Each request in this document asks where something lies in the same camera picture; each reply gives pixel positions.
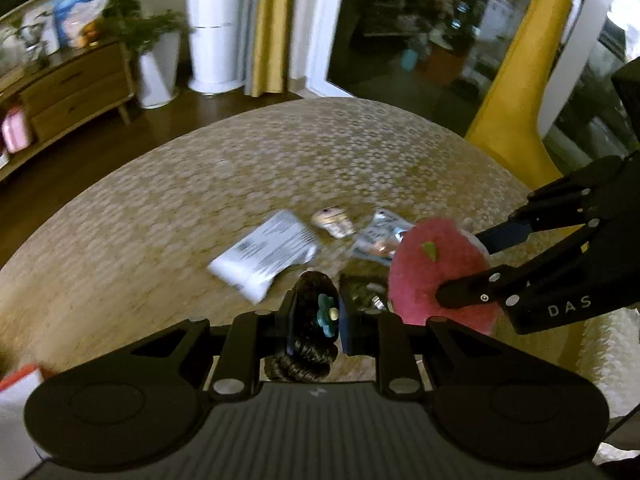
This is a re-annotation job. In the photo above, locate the white printed package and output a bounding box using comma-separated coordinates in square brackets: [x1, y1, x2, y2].
[208, 210, 320, 304]

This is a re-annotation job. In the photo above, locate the white planter with plant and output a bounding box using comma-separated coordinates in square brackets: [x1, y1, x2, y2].
[102, 0, 186, 110]

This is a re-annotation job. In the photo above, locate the gold patterned tablecloth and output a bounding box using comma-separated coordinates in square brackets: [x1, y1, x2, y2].
[0, 96, 640, 418]

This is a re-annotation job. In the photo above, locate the black hair claw with scrunchie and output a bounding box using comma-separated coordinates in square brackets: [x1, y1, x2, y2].
[264, 271, 340, 382]

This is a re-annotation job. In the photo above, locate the small black wrapper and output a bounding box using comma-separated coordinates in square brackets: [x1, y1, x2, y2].
[340, 274, 393, 312]

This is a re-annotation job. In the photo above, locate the silver chicken snack pouch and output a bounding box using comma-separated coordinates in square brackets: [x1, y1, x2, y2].
[350, 208, 414, 266]

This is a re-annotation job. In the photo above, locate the yellow curtain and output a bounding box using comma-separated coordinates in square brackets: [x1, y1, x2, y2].
[247, 0, 294, 98]

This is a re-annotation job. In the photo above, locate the pink plush dragon fruit toy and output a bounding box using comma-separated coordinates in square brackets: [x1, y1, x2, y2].
[388, 218, 500, 335]

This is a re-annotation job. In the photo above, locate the white cardboard box red edge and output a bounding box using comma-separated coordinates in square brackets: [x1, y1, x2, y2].
[0, 363, 48, 479]

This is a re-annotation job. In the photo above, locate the pink small case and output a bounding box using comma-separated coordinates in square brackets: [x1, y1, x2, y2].
[1, 106, 34, 154]

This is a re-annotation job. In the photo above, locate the wooden sideboard cabinet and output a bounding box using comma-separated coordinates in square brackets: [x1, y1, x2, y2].
[0, 39, 138, 181]

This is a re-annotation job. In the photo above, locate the white cylindrical air purifier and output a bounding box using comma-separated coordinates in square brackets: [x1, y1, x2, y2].
[186, 0, 241, 96]

